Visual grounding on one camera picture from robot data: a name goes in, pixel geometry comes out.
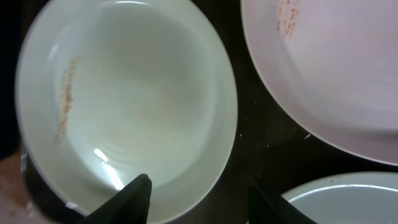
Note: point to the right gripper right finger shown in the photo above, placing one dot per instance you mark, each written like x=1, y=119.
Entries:
x=268, y=207

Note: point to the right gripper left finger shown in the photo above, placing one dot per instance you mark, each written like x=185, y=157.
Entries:
x=129, y=206

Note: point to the light blue plate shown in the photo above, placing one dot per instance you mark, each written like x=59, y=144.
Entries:
x=358, y=197

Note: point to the cream white plate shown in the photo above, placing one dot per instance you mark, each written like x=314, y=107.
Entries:
x=109, y=90

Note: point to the brown serving tray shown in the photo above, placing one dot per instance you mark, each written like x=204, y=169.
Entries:
x=269, y=144

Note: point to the pink plate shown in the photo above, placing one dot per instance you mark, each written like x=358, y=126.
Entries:
x=331, y=65

